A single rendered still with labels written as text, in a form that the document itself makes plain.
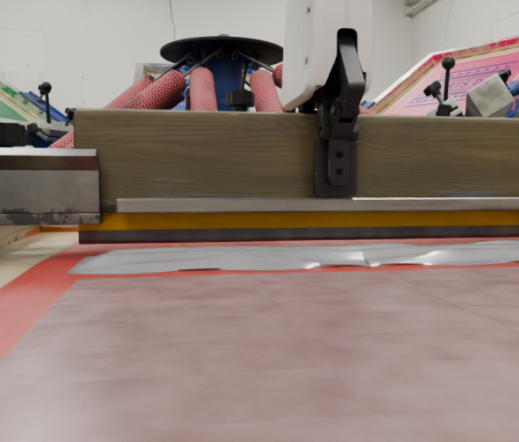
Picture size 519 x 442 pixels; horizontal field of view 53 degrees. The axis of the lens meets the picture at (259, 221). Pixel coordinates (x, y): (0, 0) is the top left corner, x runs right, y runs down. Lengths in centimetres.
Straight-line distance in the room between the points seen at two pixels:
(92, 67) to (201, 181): 430
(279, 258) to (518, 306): 14
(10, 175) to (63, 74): 432
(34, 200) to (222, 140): 14
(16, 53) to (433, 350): 471
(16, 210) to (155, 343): 24
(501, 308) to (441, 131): 23
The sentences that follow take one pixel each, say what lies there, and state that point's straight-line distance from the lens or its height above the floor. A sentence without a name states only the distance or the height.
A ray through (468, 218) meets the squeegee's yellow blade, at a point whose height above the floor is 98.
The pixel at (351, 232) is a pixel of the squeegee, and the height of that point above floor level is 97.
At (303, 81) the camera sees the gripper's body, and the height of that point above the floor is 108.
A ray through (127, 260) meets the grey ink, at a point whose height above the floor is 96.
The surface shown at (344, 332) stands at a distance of 19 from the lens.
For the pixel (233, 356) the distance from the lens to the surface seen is 16.
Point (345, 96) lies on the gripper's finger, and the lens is 36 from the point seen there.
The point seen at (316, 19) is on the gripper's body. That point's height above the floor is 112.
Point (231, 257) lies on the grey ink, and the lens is 32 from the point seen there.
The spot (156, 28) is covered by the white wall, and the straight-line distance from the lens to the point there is 471.
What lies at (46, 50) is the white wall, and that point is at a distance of 477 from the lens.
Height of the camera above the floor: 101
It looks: 4 degrees down
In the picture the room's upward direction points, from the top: straight up
